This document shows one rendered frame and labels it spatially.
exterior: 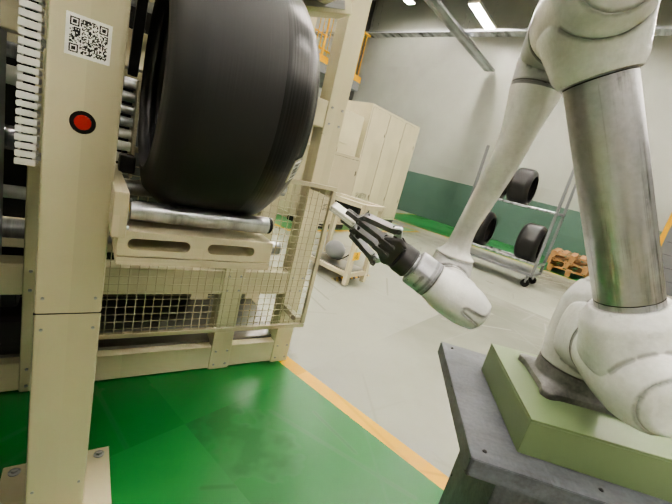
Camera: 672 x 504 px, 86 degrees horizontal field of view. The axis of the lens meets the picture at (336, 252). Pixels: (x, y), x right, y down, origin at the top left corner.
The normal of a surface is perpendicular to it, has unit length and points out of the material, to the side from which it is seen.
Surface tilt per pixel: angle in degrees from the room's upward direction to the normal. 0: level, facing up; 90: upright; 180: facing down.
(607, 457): 90
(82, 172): 90
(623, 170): 93
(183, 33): 78
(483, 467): 90
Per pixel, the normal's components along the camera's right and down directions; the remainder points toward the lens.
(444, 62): -0.62, 0.04
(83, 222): 0.53, 0.33
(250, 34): 0.57, -0.04
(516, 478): -0.17, 0.20
